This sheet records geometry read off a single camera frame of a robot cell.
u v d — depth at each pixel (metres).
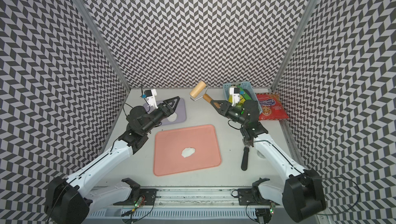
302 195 0.39
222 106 0.67
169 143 0.90
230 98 1.02
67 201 0.38
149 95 0.64
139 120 0.54
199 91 0.75
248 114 0.56
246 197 0.74
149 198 0.73
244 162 0.84
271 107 1.00
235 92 0.67
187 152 0.87
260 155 0.87
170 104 0.63
